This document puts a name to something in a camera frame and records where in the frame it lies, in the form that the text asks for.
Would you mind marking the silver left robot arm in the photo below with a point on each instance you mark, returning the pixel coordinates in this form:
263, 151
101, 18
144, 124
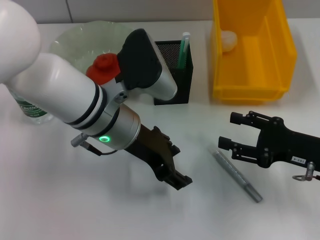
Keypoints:
75, 95

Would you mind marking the grey pen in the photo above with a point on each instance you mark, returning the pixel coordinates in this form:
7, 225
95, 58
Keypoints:
237, 176

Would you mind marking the clear water bottle green label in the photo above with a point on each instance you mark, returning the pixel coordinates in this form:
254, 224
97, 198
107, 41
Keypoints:
32, 112

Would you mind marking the pale green glass fruit plate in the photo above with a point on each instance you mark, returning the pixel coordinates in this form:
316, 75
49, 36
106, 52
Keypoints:
87, 37

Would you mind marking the mint green pen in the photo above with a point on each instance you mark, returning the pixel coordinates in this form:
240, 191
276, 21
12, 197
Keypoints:
183, 52

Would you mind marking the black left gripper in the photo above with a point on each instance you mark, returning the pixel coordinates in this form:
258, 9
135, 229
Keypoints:
155, 147

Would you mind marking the yellow plastic bin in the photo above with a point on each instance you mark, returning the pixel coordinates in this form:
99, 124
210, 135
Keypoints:
257, 62

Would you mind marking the red-orange fruit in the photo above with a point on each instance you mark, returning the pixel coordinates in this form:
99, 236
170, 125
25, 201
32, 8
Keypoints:
105, 67

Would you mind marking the black mesh pen holder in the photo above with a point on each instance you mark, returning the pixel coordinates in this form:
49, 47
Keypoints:
183, 82

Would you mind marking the white paper ball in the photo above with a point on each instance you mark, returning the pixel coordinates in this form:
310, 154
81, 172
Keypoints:
228, 41

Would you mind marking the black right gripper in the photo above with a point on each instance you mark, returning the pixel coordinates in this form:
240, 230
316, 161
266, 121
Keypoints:
287, 145

